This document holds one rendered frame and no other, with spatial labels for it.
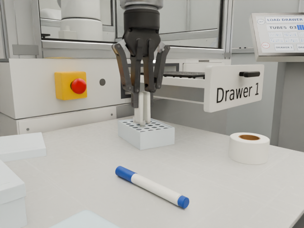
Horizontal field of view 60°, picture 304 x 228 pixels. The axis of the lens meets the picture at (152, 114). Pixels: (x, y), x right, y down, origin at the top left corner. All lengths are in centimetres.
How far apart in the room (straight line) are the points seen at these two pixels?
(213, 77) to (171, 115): 45
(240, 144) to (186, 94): 25
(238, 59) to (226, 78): 185
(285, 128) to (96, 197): 141
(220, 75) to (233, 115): 194
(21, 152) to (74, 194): 19
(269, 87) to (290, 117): 82
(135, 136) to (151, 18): 24
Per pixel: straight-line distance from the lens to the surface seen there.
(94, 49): 81
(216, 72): 64
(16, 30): 72
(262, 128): 252
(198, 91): 67
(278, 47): 153
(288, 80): 164
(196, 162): 49
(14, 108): 72
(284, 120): 166
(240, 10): 257
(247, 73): 71
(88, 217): 26
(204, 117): 124
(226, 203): 37
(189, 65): 109
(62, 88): 71
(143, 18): 54
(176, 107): 107
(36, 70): 73
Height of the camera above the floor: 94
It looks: 12 degrees down
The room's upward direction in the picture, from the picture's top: straight up
